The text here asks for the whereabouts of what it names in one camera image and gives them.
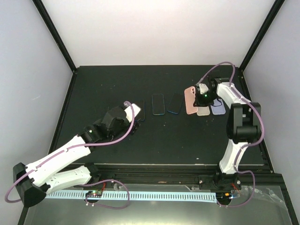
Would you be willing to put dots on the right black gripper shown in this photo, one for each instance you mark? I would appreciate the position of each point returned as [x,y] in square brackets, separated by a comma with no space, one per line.
[198,102]

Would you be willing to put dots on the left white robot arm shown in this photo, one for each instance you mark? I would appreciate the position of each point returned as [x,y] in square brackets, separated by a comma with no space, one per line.
[36,180]

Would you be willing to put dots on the beige cased phone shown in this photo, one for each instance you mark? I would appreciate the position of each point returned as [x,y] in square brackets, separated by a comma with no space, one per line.
[203,111]

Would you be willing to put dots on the lavender phone case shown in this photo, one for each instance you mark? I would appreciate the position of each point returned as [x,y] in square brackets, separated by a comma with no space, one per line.
[218,108]

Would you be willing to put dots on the black aluminium front rail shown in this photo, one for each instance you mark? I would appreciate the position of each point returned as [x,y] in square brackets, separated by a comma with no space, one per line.
[204,176]

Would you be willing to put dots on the left black frame post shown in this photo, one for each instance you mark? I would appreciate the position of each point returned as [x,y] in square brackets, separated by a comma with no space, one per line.
[54,33]

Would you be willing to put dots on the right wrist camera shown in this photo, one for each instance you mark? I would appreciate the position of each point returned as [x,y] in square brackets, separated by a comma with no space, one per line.
[202,88]

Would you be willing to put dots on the light blue slotted cable duct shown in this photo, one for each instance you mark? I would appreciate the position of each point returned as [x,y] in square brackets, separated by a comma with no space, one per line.
[137,196]

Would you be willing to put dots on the blue phone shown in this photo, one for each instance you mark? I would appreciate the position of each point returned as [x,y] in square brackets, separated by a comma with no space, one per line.
[175,103]

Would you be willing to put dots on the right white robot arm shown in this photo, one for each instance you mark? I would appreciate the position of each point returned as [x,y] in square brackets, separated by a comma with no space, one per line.
[244,125]

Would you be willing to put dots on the pink cased phone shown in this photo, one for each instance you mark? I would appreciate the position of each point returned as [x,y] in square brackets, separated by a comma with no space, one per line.
[189,95]

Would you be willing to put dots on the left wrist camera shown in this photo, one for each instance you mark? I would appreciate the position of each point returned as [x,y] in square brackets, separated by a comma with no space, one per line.
[129,114]

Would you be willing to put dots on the small circuit board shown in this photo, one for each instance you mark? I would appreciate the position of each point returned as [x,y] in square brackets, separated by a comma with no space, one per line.
[94,194]

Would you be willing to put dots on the black frame post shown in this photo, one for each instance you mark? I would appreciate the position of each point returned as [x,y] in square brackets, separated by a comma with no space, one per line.
[54,33]
[274,10]

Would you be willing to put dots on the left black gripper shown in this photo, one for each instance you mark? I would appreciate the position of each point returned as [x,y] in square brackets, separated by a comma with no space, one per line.
[136,125]

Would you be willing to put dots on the right black frame post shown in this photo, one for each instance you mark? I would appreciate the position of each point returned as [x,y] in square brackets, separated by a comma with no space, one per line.
[274,10]

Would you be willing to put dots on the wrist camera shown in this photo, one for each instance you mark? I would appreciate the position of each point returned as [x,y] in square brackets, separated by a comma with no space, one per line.
[129,114]
[202,88]

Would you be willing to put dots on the dark phone from pink case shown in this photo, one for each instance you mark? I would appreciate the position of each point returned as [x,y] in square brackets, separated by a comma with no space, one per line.
[141,114]

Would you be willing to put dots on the teal phone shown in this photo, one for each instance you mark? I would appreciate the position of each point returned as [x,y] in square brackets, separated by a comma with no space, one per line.
[158,104]

